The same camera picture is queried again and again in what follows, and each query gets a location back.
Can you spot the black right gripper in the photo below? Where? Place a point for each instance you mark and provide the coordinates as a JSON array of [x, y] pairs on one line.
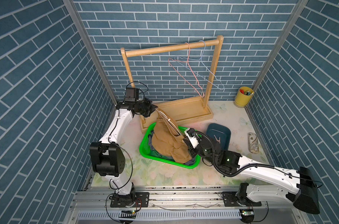
[[190, 148]]

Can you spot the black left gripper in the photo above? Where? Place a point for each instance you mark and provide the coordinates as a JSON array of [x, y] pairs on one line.
[[150, 105]]

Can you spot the white wire hanger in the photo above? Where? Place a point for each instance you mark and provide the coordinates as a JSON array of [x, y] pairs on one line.
[[168, 122]]

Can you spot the tan tank top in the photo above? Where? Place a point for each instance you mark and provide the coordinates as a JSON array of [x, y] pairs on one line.
[[168, 145]]

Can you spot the pink wire hanger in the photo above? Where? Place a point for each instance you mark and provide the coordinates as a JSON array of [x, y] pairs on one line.
[[186, 65]]

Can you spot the light blue wire hanger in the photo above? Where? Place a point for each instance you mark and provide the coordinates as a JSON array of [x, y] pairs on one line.
[[220, 86]]

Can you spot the dark grey tank top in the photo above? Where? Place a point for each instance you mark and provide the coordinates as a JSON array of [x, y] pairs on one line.
[[155, 153]]

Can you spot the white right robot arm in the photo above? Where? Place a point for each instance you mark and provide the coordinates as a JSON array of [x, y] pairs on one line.
[[294, 186]]

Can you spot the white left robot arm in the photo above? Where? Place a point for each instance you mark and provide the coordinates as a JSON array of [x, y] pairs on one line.
[[107, 156]]

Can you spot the dark teal plastic tray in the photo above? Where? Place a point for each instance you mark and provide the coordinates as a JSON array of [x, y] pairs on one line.
[[220, 131]]

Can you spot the wooden clothes rack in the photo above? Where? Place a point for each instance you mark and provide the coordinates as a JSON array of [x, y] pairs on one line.
[[184, 110]]

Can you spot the green plastic basket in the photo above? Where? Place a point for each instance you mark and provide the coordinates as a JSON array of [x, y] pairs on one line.
[[144, 150]]

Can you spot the yellow pen cup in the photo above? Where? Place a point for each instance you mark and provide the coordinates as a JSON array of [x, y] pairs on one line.
[[243, 96]]

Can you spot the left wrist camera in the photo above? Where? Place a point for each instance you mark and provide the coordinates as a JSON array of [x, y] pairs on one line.
[[131, 95]]

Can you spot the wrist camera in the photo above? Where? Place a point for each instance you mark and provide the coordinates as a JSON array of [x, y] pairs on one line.
[[193, 138], [131, 95]]

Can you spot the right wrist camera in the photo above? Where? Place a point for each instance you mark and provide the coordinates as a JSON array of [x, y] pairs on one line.
[[193, 138]]

